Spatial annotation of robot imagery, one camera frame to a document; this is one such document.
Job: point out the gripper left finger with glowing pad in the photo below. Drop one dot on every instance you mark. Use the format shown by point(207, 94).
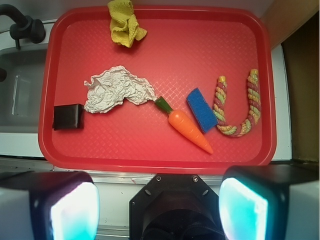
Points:
point(48, 206)

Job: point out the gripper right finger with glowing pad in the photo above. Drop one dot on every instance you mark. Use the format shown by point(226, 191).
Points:
point(271, 202)

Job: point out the yellow cloth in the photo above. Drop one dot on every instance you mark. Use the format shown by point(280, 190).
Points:
point(124, 26)

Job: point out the black rectangular block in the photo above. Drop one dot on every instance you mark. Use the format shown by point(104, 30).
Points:
point(69, 116)

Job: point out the blue sponge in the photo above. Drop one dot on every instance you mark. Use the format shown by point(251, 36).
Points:
point(201, 110)

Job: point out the orange toy carrot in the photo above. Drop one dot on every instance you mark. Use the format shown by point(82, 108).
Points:
point(184, 125)

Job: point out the red plastic tray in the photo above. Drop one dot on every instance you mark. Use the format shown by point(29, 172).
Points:
point(185, 48)

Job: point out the crumpled white paper towel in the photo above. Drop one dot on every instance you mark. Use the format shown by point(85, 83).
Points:
point(110, 88)

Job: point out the grey sink basin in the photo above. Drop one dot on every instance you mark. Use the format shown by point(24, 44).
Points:
point(20, 92)

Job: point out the black faucet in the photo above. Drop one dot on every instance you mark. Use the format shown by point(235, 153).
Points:
point(24, 27)

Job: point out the multicoloured twisted rope toy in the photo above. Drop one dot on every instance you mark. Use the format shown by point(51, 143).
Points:
point(254, 103)

